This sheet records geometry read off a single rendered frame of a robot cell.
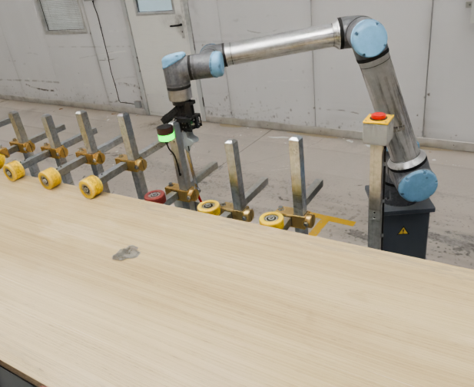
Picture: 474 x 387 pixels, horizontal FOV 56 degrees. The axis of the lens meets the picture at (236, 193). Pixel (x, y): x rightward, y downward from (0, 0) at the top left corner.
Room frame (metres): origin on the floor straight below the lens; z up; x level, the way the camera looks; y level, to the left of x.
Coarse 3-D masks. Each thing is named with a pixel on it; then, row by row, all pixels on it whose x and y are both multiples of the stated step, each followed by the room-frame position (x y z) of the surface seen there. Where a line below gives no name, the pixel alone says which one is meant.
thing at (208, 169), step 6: (210, 162) 1.86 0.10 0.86; (216, 162) 1.86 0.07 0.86; (204, 168) 1.81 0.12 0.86; (210, 168) 1.82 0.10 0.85; (216, 168) 1.85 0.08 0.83; (198, 174) 1.75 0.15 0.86; (204, 174) 1.77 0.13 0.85; (192, 180) 1.70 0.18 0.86; (198, 180) 1.73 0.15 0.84; (174, 192) 1.62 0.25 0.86; (168, 198) 1.57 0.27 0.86; (174, 198) 1.60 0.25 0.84; (168, 204) 1.56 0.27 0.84
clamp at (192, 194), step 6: (174, 186) 1.65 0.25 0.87; (192, 186) 1.63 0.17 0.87; (168, 192) 1.64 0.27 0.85; (180, 192) 1.61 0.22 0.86; (186, 192) 1.59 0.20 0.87; (192, 192) 1.59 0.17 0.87; (198, 192) 1.61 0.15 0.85; (180, 198) 1.61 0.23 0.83; (186, 198) 1.59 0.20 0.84; (192, 198) 1.58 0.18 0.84
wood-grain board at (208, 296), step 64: (0, 192) 1.77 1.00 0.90; (64, 192) 1.68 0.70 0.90; (0, 256) 1.25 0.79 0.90; (64, 256) 1.20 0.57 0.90; (192, 256) 1.10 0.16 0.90; (256, 256) 1.06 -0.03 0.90; (320, 256) 1.02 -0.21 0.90; (384, 256) 0.98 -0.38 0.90; (0, 320) 0.94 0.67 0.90; (64, 320) 0.90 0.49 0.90; (128, 320) 0.87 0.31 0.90; (192, 320) 0.84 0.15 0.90; (256, 320) 0.81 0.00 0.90; (320, 320) 0.78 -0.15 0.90; (384, 320) 0.75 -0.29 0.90; (448, 320) 0.72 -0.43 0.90; (64, 384) 0.70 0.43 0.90; (128, 384) 0.67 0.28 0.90; (192, 384) 0.65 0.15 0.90; (256, 384) 0.63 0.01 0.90; (320, 384) 0.61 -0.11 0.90; (384, 384) 0.59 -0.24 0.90; (448, 384) 0.57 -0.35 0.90
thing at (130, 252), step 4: (124, 248) 1.18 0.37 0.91; (128, 248) 1.18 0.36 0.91; (132, 248) 1.18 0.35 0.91; (136, 248) 1.18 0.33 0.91; (120, 252) 1.16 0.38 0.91; (124, 252) 1.16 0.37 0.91; (128, 252) 1.15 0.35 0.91; (132, 252) 1.15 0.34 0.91; (136, 252) 1.15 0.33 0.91; (140, 252) 1.16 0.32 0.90; (112, 256) 1.15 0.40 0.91; (116, 256) 1.14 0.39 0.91; (120, 256) 1.14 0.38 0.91; (124, 256) 1.14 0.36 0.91; (128, 256) 1.14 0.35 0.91; (132, 256) 1.14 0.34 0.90; (136, 256) 1.14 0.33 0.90
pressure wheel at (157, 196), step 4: (148, 192) 1.56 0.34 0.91; (152, 192) 1.55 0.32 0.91; (156, 192) 1.55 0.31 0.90; (160, 192) 1.54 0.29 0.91; (144, 196) 1.53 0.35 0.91; (148, 196) 1.53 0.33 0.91; (152, 196) 1.53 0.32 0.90; (156, 196) 1.52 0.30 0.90; (160, 196) 1.51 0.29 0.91; (164, 196) 1.52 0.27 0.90; (148, 200) 1.50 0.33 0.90; (152, 200) 1.49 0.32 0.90; (156, 200) 1.49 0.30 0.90; (160, 200) 1.50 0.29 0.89; (164, 200) 1.52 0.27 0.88
